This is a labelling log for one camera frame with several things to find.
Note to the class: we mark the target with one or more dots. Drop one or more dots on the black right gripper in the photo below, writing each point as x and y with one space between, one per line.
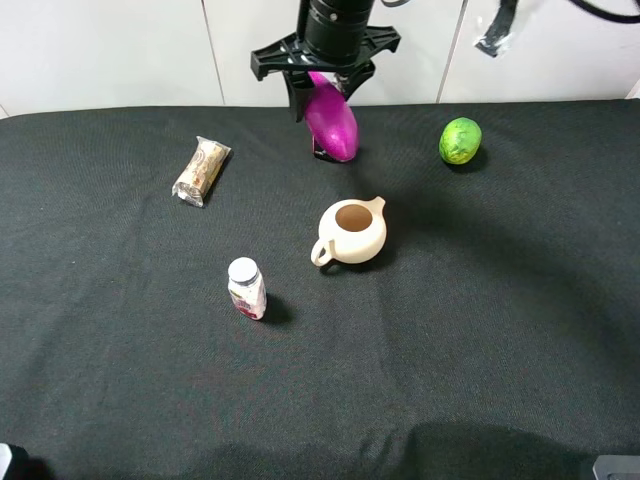
347 55

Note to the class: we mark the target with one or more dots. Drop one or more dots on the small white yogurt bottle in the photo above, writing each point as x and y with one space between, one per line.
246 287

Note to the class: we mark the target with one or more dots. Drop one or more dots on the wrapped snack bar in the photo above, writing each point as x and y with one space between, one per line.
199 175

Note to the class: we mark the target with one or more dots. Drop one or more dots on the cream ceramic teapot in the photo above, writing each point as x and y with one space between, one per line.
350 231

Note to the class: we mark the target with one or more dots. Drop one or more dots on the black red gum box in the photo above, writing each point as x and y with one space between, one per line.
319 152

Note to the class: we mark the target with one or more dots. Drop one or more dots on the purple toy eggplant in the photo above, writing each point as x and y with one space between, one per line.
331 120

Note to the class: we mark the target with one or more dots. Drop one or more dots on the green lime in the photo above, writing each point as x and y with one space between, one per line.
460 141

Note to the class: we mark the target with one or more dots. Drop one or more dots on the black table cloth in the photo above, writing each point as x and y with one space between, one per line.
494 336

